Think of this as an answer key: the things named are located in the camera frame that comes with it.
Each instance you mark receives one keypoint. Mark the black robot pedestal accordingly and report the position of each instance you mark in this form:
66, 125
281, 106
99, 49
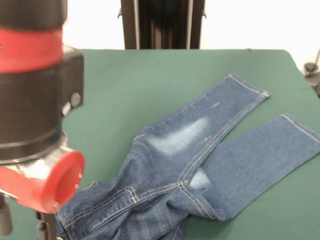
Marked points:
162, 25

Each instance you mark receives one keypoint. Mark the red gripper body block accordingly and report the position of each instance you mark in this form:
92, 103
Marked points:
50, 185

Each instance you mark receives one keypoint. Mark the dark green table cloth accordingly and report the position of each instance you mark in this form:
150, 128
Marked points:
150, 87

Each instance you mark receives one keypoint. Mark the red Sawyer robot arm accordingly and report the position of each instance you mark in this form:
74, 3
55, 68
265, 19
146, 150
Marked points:
30, 100

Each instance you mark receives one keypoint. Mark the blue denim jeans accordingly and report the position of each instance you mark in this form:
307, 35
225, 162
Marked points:
175, 175

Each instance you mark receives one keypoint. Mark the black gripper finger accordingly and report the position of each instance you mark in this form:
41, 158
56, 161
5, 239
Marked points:
5, 217
47, 225

